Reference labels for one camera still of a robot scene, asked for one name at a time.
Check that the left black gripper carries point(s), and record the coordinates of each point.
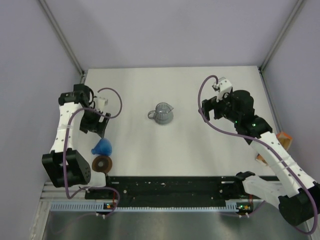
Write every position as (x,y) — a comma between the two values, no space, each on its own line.
(96,126)

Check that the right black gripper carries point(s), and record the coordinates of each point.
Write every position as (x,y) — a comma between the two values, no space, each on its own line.
(208,105)

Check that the blue glass ribbed dripper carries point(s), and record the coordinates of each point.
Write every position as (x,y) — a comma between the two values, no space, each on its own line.
(103,147)

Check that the grey glass coffee server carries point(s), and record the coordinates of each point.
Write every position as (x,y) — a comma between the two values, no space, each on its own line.
(163,113)

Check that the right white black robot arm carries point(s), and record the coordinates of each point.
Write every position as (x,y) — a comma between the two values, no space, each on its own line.
(297,197)

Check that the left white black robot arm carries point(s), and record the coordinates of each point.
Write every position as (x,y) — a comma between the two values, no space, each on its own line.
(80,112)

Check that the orange coffee filter packet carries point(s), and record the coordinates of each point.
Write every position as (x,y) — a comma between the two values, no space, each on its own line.
(284,139)

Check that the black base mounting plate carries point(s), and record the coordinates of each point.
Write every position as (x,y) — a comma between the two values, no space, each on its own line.
(216,187)

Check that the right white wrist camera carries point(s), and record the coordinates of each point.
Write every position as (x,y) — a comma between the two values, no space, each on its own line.
(223,88)

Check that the aluminium front frame rail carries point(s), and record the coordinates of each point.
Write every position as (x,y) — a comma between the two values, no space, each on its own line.
(50,192)

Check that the grey slotted cable duct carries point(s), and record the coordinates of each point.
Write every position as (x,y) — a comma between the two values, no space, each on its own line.
(102,207)

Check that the right aluminium corner post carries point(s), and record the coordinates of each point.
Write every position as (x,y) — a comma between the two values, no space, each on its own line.
(288,24)

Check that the aluminium corner post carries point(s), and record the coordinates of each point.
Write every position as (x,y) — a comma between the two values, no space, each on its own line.
(288,24)
(60,35)

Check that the left aluminium corner post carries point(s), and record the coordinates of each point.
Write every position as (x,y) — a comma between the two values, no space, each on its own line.
(60,35)

